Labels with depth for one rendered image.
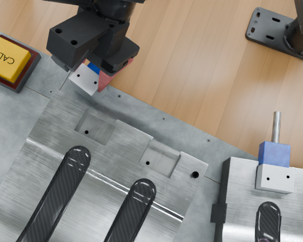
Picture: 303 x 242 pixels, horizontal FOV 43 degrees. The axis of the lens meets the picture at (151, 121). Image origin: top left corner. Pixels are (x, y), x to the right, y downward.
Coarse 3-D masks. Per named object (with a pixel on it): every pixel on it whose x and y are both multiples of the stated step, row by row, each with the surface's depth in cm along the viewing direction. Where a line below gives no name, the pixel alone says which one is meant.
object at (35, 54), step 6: (0, 36) 69; (12, 42) 68; (24, 48) 68; (36, 54) 68; (30, 60) 68; (24, 72) 67; (0, 78) 67; (18, 78) 67; (6, 84) 66; (12, 84) 66; (18, 84) 66
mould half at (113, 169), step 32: (64, 96) 59; (64, 128) 58; (128, 128) 58; (32, 160) 57; (96, 160) 57; (128, 160) 57; (192, 160) 57; (0, 192) 56; (32, 192) 56; (96, 192) 56; (160, 192) 56; (192, 192) 56; (0, 224) 54; (64, 224) 55; (96, 224) 55; (160, 224) 55
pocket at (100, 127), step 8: (88, 112) 61; (96, 112) 60; (80, 120) 59; (88, 120) 61; (96, 120) 61; (104, 120) 61; (112, 120) 60; (80, 128) 61; (88, 128) 61; (96, 128) 61; (104, 128) 61; (112, 128) 61; (88, 136) 60; (96, 136) 60; (104, 136) 60; (104, 144) 60
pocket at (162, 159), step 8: (152, 144) 60; (160, 144) 59; (144, 152) 60; (152, 152) 60; (160, 152) 60; (168, 152) 60; (176, 152) 59; (144, 160) 60; (152, 160) 60; (160, 160) 60; (168, 160) 60; (176, 160) 60; (152, 168) 60; (160, 168) 60; (168, 168) 60; (168, 176) 59
